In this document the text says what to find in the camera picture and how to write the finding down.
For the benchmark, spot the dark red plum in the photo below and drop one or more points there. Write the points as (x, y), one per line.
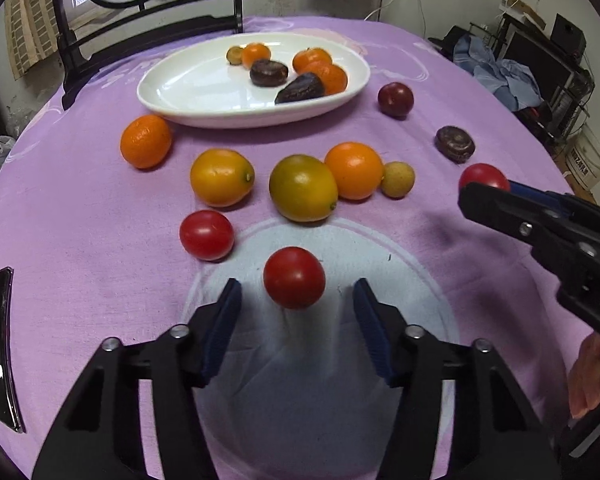
(395, 100)

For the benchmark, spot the orange mandarin front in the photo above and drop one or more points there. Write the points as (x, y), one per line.
(332, 76)

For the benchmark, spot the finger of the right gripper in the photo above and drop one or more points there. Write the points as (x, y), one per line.
(503, 212)
(544, 199)

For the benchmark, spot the white bucket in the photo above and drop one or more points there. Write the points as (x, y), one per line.
(582, 157)

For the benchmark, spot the small orange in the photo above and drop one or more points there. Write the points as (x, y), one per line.
(254, 52)

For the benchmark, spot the black monitor stack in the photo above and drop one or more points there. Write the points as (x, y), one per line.
(564, 85)

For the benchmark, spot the small yellow longan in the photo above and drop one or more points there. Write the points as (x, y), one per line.
(234, 55)

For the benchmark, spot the purple tablecloth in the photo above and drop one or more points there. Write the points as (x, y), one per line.
(96, 252)

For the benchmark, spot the blue clothes pile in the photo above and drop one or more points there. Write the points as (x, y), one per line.
(509, 81)

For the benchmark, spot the dark purple passion fruit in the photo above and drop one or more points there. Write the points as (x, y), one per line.
(307, 86)

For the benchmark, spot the red cherry tomato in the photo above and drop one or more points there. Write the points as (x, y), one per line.
(207, 235)
(484, 174)
(294, 278)

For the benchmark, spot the yellowish longan on table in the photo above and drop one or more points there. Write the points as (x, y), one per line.
(399, 179)

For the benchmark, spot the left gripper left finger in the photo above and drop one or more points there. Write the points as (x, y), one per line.
(185, 358)

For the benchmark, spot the large orange mandarin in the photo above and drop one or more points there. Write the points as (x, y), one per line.
(306, 57)

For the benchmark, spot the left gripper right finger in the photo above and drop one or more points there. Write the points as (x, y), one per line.
(408, 357)

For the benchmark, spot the black framed painted screen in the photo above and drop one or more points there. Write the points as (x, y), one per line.
(79, 70)

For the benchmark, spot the white plastic bag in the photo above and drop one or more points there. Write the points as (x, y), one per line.
(6, 145)

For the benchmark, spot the right hand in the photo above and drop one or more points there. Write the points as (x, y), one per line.
(584, 378)

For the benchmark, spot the left beige curtain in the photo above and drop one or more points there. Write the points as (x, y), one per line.
(31, 33)

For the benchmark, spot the greenish yellow citrus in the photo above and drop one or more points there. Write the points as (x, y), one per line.
(303, 189)

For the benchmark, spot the black smartphone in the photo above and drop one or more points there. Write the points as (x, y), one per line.
(10, 413)

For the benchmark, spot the red cherry tomato front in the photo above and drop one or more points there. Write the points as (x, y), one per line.
(294, 278)

